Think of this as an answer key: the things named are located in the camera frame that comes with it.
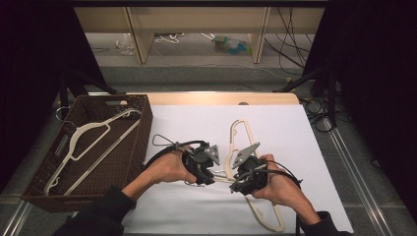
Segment metal floor rail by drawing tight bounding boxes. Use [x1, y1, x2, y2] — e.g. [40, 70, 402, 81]
[0, 200, 34, 236]
[323, 117, 396, 236]

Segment person's right hand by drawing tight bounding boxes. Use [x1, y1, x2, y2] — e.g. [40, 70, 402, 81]
[251, 152, 306, 214]

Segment person's left hand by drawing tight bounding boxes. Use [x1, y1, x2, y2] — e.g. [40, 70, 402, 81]
[143, 147, 199, 185]

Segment brown woven basket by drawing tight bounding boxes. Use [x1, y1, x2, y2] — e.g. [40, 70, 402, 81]
[21, 93, 154, 213]

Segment white table mat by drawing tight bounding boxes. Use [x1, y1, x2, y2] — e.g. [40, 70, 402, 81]
[121, 103, 355, 234]

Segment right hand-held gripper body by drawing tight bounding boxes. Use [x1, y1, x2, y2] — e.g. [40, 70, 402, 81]
[229, 142, 273, 197]

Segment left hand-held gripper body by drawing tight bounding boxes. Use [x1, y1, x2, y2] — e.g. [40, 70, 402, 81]
[181, 144, 221, 178]

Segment beige plastic clothes hanger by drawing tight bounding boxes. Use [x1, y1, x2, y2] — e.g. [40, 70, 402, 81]
[43, 106, 144, 197]
[209, 118, 286, 233]
[185, 119, 285, 232]

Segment white cord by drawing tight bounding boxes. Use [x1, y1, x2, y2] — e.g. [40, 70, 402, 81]
[153, 31, 185, 44]

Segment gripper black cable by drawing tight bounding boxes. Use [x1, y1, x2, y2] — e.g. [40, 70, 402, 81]
[240, 159, 303, 236]
[143, 133, 210, 168]

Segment black floor cables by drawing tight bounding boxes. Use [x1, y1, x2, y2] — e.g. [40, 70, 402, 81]
[300, 96, 336, 133]

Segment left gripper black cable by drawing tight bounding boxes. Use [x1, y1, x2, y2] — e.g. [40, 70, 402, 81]
[143, 133, 210, 168]

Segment black power cable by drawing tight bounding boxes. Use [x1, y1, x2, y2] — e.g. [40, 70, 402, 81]
[264, 35, 308, 70]
[276, 7, 313, 53]

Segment black tripod stand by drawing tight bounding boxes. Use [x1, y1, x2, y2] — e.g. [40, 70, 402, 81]
[58, 68, 119, 114]
[274, 65, 339, 129]

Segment beige cabinet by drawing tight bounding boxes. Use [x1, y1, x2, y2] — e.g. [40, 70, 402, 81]
[74, 6, 326, 65]

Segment black curtain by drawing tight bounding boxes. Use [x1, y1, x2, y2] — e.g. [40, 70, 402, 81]
[0, 0, 107, 193]
[301, 0, 417, 214]

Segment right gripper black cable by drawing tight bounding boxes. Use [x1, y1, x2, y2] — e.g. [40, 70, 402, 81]
[240, 159, 303, 236]

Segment clear plastic bag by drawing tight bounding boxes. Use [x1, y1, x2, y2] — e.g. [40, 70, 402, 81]
[115, 32, 136, 56]

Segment green and blue plastic packaging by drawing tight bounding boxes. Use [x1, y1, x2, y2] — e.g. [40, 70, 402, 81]
[212, 33, 253, 56]

